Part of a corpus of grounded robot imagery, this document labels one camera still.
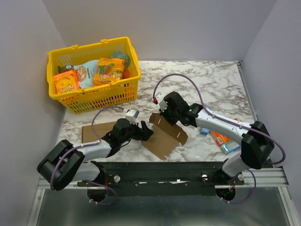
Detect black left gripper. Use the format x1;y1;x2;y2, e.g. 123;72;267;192
119;119;153;145

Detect brown cardboard box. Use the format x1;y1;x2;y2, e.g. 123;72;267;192
81;121;116;143
142;113;188;160

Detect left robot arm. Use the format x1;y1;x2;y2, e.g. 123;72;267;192
37;118;154;191

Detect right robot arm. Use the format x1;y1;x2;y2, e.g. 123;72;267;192
154;91;275;185

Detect blue small box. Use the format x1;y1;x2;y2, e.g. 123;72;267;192
200;128;210;136

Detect folded brown cardboard box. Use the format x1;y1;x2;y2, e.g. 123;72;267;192
81;121;116;143

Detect orange small box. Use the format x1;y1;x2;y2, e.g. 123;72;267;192
209;118;242;146

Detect orange snack box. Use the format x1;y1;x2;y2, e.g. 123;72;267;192
54;70;79;94

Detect orange round fruit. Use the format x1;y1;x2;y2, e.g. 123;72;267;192
123;69;131;79

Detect light blue mint pack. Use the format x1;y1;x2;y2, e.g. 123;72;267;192
221;140;241;154

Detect yellow mango gummy bag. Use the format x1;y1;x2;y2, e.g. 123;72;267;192
93;58;125;87

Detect yellow plastic shopping basket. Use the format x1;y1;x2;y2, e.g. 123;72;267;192
47;37;141;114

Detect grey green round sponge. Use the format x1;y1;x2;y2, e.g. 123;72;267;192
110;50;131;69

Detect light blue cassava chips bag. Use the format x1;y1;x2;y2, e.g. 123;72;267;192
73;60;98;89

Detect dark brown snack packet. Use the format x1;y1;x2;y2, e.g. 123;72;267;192
57;65;74;74

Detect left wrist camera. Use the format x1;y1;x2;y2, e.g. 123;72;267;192
125;109;139;125

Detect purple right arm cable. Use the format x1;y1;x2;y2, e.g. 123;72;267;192
153;73;287;204

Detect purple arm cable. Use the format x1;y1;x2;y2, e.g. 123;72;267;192
49;105;127;206
153;73;287;204

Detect black mounting base plate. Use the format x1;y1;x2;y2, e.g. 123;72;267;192
78;161;244;197

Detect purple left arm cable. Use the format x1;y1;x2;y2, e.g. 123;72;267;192
49;105;127;206

